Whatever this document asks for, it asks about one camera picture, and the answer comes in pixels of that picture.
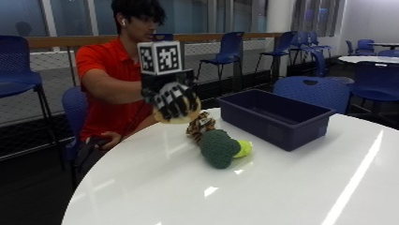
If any tiger striped plush toy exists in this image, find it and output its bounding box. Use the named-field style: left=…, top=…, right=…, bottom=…
left=185, top=111, right=219, bottom=145

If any the person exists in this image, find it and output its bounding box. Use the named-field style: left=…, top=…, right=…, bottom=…
left=74, top=0, right=170, bottom=176

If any black glove cable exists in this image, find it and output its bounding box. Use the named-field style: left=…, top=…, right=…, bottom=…
left=119, top=101, right=151, bottom=143

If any dark blue plastic bin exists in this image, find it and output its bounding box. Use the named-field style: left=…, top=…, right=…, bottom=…
left=216, top=88, right=337, bottom=153

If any white round table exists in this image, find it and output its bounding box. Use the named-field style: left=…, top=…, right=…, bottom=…
left=337, top=54, right=399, bottom=66
left=369, top=41, right=399, bottom=51

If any green broccoli plush toy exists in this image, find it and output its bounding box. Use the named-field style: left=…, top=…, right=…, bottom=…
left=200, top=128, right=255, bottom=170

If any blue chair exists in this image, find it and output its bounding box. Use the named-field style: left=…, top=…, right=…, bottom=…
left=196, top=31, right=248, bottom=87
left=253, top=30, right=300, bottom=76
left=349, top=61, right=399, bottom=116
left=272, top=75, right=353, bottom=115
left=151, top=33, right=176, bottom=43
left=62, top=85, right=91, bottom=188
left=0, top=35, right=68, bottom=172
left=346, top=38, right=377, bottom=57
left=289, top=30, right=334, bottom=67

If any tan round plush toy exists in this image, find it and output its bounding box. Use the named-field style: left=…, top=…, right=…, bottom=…
left=151, top=96, right=204, bottom=125

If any white cube with black markers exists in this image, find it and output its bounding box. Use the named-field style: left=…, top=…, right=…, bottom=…
left=136, top=40, right=185, bottom=77

